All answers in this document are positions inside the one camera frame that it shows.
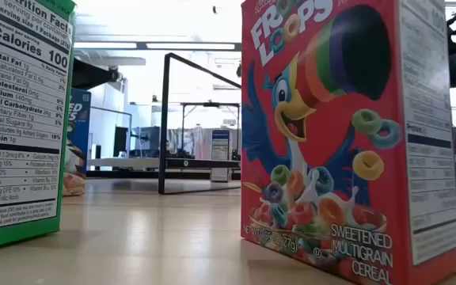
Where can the black angled panel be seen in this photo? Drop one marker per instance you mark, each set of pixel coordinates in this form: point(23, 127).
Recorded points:
point(89, 77)

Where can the black aluminium table frame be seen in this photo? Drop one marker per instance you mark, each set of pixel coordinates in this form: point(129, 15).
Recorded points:
point(125, 174)

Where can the red Froot Loops cereal box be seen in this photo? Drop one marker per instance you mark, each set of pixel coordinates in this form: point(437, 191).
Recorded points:
point(331, 158)

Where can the black monitor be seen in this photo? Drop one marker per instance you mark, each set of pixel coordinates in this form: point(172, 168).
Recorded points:
point(120, 141)

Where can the green Apple Jacks cereal box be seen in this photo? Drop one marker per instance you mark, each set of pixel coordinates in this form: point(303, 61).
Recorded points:
point(22, 118)

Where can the black background table frame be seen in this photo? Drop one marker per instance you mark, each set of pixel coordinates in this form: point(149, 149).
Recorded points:
point(210, 104)

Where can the blue Frosted Flakes cereal box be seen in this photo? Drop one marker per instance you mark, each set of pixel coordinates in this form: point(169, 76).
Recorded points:
point(220, 158)
point(78, 130)

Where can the long ceiling light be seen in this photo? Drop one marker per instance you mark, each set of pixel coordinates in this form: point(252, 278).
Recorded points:
point(105, 46)

